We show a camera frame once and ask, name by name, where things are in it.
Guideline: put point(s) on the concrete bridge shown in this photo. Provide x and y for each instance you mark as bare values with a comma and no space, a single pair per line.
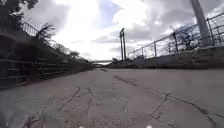
101,61

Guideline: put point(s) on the cracked grey concrete ground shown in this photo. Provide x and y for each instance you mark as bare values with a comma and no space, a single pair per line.
110,96

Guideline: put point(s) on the robot's own part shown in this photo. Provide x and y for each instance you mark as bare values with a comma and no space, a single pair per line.
149,126

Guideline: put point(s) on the palm-like bush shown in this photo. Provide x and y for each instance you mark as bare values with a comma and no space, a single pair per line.
45,31

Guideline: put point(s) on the bare tree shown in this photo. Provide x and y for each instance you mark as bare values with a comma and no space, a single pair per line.
186,38

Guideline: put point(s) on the thick pale pole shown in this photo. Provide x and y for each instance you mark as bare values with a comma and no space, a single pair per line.
201,20

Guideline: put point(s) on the dark leafy tree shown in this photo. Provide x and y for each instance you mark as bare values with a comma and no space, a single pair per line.
13,6

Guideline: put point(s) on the tall twin-post pylon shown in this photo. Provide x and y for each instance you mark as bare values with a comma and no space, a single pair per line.
122,43

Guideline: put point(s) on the grey concrete wall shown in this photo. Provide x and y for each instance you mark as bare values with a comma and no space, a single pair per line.
186,60

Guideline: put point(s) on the dark stone retaining wall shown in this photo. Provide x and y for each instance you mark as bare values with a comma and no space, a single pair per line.
26,63

